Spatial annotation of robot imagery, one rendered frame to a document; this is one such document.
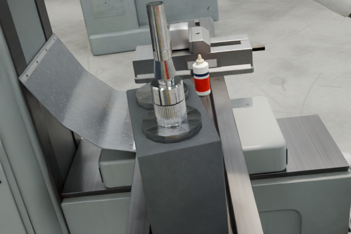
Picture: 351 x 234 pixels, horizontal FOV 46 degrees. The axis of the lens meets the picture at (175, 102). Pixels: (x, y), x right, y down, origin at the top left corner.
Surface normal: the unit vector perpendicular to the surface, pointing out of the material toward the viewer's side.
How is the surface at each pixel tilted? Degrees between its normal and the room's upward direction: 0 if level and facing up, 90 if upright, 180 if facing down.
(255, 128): 0
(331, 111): 0
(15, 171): 89
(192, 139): 0
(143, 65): 90
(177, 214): 90
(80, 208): 90
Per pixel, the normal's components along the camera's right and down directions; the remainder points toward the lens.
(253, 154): 0.00, 0.47
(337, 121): -0.12, -0.88
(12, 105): 0.75, 0.22
